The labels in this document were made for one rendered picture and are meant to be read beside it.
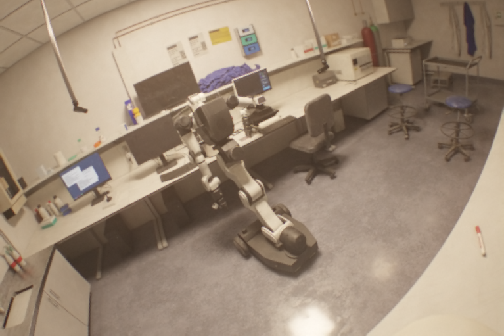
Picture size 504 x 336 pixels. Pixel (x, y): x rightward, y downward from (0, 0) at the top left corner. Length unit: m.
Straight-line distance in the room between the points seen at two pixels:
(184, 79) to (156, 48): 0.58
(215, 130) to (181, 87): 1.22
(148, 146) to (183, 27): 1.57
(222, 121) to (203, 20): 1.83
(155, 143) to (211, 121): 0.94
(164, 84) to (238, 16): 1.42
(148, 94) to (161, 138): 0.59
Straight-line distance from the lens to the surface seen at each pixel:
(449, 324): 0.54
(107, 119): 3.10
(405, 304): 0.84
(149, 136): 2.48
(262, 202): 1.92
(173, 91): 2.82
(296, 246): 1.77
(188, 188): 3.27
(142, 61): 3.06
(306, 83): 3.78
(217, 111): 1.73
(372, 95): 3.98
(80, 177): 2.75
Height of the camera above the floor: 1.66
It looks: 24 degrees down
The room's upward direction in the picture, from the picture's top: 19 degrees counter-clockwise
